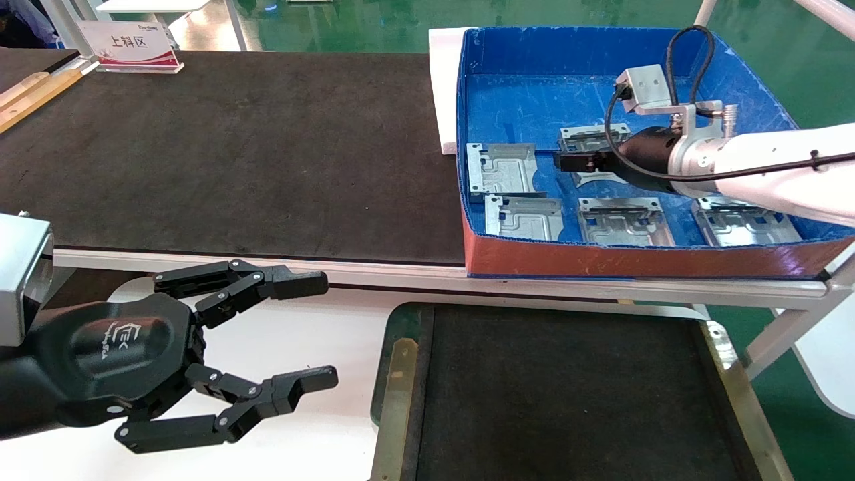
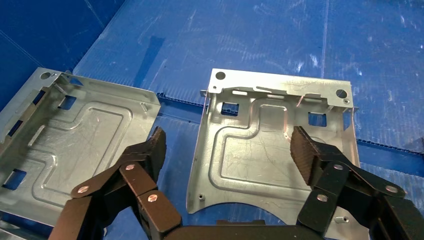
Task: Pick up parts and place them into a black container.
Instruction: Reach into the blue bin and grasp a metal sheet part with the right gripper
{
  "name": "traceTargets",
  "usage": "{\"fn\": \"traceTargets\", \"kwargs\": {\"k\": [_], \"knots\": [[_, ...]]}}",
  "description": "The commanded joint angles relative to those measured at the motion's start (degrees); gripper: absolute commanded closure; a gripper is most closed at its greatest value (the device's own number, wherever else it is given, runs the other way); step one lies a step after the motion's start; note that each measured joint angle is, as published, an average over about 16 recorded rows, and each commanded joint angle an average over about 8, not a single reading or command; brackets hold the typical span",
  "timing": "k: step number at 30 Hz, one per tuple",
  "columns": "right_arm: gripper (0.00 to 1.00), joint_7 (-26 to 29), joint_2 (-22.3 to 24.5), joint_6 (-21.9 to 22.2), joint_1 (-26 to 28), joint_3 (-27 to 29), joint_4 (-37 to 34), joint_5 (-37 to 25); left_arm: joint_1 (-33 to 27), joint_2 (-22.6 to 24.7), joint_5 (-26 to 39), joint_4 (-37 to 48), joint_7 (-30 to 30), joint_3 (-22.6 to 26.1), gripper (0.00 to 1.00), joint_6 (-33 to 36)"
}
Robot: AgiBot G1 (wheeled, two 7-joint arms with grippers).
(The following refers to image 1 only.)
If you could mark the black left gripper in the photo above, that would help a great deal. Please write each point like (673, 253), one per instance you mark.
(120, 361)

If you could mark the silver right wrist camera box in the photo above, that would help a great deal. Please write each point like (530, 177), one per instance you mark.
(644, 87)

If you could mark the aluminium table frame rail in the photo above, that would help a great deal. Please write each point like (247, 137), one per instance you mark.
(374, 270)

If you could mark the person in blue clothing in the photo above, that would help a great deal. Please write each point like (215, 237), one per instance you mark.
(27, 17)

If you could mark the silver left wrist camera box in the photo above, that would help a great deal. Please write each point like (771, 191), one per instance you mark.
(20, 280)

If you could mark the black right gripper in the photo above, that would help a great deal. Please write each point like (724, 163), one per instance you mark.
(651, 160)

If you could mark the white rounded base panel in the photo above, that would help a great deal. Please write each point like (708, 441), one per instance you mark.
(835, 361)

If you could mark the black tray container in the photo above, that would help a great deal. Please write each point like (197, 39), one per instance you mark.
(568, 387)

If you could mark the white slanted tube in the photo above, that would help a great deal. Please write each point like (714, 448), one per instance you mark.
(828, 17)

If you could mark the acrylic sign with red stripe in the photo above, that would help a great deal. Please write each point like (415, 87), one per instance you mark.
(127, 43)

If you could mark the white frame post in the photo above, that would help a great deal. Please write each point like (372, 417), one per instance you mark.
(63, 23)

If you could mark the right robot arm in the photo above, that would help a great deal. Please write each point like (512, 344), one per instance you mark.
(768, 150)

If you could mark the large black conveyor mat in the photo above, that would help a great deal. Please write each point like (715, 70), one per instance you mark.
(234, 153)

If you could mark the white tube post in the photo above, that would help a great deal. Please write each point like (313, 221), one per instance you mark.
(705, 13)

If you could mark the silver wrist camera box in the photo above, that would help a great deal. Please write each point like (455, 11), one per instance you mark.
(644, 87)
(20, 280)

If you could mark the white background table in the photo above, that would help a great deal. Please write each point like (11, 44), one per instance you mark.
(153, 5)

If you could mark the blue corrugated plastic box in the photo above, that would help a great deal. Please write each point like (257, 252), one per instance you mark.
(534, 100)

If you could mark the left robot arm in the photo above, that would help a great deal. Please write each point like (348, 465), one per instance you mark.
(17, 394)

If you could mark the white table leg strut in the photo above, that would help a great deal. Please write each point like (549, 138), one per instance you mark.
(795, 327)

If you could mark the stamped sheet metal bracket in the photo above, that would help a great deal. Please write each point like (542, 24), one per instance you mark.
(501, 170)
(748, 230)
(624, 227)
(588, 137)
(528, 220)

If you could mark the wooden edge strip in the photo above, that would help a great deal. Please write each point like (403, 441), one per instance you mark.
(33, 97)

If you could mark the white foam block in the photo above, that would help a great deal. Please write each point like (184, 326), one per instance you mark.
(444, 93)

